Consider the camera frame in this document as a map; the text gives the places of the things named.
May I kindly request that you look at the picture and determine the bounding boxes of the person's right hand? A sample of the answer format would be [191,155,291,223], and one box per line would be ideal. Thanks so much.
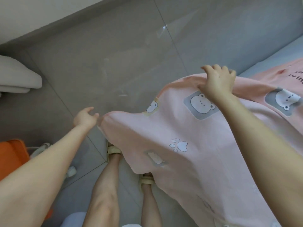
[197,64,237,105]

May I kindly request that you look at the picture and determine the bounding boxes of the person's left hand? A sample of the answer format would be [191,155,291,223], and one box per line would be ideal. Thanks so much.
[73,107,100,131]

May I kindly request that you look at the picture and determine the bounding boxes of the pink bear print bedsheet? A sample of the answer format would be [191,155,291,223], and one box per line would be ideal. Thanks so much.
[97,56,303,227]

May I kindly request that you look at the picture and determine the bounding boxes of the person's right forearm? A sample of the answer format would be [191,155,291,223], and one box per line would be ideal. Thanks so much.
[220,90,303,227]

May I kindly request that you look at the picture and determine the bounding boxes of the person's left forearm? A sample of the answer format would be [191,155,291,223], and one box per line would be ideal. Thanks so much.
[0,124,91,227]

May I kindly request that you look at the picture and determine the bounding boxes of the person's left leg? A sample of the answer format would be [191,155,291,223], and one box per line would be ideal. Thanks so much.
[82,154,123,227]

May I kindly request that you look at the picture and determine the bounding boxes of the person's leg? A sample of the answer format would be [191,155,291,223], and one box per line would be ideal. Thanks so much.
[140,183,163,227]
[82,154,123,227]

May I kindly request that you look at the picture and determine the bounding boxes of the person's white shorts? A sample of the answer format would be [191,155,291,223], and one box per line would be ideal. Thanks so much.
[61,211,143,227]

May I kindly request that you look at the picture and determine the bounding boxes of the person's right leg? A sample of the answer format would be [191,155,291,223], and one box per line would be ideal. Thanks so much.
[140,183,163,227]

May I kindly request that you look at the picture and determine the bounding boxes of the orange plastic basket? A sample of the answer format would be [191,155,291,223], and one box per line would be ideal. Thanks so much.
[0,139,54,221]

